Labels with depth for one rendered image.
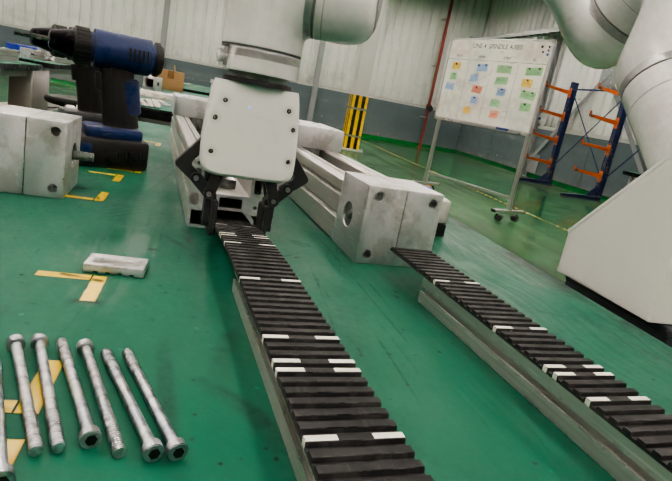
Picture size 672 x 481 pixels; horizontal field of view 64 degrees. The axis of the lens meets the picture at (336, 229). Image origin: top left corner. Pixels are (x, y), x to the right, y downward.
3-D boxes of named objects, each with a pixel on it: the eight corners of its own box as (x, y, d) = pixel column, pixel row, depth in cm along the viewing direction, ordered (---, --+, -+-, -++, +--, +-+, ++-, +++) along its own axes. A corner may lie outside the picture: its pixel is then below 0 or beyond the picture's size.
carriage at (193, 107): (223, 135, 120) (227, 104, 118) (172, 127, 116) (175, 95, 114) (216, 127, 134) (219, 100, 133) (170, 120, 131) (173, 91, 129)
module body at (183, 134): (265, 233, 69) (276, 169, 67) (185, 226, 66) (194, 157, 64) (208, 146, 142) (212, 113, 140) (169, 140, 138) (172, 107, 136)
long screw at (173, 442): (187, 459, 26) (190, 442, 26) (167, 464, 26) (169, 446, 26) (134, 358, 35) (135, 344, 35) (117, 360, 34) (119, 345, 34)
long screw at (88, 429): (101, 447, 26) (103, 429, 26) (79, 452, 26) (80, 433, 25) (69, 348, 35) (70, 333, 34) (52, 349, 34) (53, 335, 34)
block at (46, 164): (83, 201, 68) (89, 126, 66) (-20, 189, 64) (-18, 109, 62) (95, 185, 77) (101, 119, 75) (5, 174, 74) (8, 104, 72)
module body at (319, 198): (398, 246, 76) (411, 187, 74) (331, 240, 72) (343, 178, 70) (278, 156, 148) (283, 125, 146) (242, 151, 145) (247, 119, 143)
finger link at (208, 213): (191, 173, 56) (183, 234, 58) (222, 177, 58) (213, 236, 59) (189, 167, 59) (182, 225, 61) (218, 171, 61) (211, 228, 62)
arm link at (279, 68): (221, 40, 51) (217, 72, 52) (309, 59, 54) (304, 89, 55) (213, 43, 59) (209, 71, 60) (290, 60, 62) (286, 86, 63)
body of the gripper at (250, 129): (213, 61, 52) (198, 175, 55) (313, 82, 56) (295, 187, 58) (206, 62, 59) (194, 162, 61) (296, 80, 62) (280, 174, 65)
